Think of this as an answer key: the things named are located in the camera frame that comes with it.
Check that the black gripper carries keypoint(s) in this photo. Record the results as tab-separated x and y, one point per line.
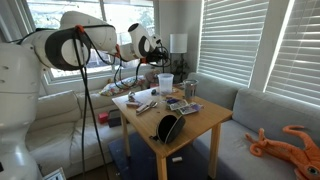
155	56

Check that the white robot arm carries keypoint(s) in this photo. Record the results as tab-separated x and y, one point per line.
20	93

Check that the clear plastic cup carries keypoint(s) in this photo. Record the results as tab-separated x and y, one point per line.
165	83

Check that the shiny metal cup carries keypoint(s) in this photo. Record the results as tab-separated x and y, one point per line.
190	90

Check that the wooden block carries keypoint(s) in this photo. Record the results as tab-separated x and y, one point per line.
133	104

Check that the small white block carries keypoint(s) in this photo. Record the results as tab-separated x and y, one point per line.
177	159

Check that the brown stuffed toy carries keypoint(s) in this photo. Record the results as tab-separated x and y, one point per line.
152	76

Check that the white shade floor lamp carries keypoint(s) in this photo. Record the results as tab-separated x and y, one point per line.
178	43

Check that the small black object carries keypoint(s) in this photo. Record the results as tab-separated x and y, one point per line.
154	92

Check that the small silver round object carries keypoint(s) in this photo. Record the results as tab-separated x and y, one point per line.
131	96

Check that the floral patterned pillow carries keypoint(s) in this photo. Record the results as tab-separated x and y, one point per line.
120	87

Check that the silver metal hand tool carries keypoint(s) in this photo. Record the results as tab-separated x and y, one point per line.
146	108

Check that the white watercolor paint set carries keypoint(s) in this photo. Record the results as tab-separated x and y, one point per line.
176	104

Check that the purple watercolor paint set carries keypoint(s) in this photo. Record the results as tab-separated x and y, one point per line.
190	108

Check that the dark purple box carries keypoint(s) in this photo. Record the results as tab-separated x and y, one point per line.
114	118

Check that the light wooden table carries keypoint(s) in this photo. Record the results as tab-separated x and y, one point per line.
200	116

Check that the white window blind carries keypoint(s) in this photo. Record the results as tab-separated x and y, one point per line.
300	50
233	36

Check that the small red box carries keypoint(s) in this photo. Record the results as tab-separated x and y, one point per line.
103	117

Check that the dark blue floor mat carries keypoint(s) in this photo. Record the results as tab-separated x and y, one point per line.
140	160

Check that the white leather sofa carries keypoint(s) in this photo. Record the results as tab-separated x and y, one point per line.
60	133

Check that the grey fabric sofa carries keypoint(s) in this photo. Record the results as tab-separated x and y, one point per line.
266	113

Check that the white framed card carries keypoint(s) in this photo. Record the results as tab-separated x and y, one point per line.
55	174

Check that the orange octopus plush toy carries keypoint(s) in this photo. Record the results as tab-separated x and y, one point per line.
293	153

